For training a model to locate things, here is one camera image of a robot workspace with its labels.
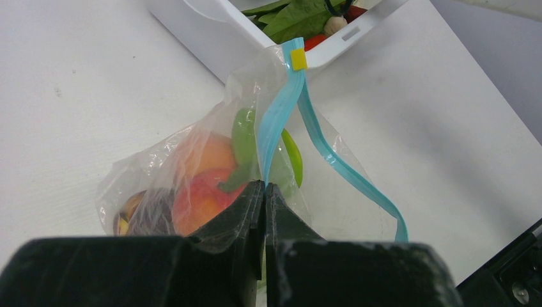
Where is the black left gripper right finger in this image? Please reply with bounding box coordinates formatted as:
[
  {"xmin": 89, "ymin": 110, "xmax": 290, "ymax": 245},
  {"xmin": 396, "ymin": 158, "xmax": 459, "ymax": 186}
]
[{"xmin": 265, "ymin": 184, "xmax": 463, "ymax": 306}]

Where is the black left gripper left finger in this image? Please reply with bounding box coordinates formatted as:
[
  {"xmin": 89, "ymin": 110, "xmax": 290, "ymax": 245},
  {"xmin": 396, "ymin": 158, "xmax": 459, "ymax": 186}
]
[{"xmin": 1, "ymin": 181, "xmax": 265, "ymax": 306}]

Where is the orange peach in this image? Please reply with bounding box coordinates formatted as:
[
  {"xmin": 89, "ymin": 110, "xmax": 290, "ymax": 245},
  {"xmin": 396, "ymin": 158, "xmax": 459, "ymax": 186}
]
[
  {"xmin": 171, "ymin": 168, "xmax": 247, "ymax": 236},
  {"xmin": 175, "ymin": 132, "xmax": 236, "ymax": 179}
]

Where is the dark red apple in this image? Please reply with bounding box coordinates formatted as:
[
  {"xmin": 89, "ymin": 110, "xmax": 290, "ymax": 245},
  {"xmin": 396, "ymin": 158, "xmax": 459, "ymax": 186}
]
[{"xmin": 112, "ymin": 188, "xmax": 175, "ymax": 236}]

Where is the green bell pepper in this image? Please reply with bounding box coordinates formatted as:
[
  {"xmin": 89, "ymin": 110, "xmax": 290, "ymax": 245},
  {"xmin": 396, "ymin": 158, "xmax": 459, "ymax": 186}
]
[{"xmin": 218, "ymin": 108, "xmax": 303, "ymax": 198}]

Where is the clear zip top bag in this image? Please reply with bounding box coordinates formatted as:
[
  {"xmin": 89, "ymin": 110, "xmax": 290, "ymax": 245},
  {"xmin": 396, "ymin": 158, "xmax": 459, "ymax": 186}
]
[{"xmin": 95, "ymin": 38, "xmax": 408, "ymax": 242}]

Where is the white plastic bin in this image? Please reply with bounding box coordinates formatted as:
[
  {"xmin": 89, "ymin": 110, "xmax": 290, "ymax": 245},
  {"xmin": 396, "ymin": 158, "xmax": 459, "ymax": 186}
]
[{"xmin": 145, "ymin": 0, "xmax": 404, "ymax": 82}]

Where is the beige mushroom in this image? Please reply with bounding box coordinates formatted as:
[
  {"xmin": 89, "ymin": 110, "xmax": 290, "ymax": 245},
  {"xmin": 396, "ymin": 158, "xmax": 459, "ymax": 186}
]
[{"xmin": 323, "ymin": 17, "xmax": 348, "ymax": 37}]

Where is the green leafy vegetable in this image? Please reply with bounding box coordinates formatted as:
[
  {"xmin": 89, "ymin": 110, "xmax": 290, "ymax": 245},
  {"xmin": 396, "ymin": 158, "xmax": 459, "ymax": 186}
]
[{"xmin": 242, "ymin": 0, "xmax": 352, "ymax": 44}]

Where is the dark red radish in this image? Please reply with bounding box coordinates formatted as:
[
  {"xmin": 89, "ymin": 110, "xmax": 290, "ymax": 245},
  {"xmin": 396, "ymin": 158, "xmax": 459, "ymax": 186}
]
[{"xmin": 343, "ymin": 5, "xmax": 367, "ymax": 24}]

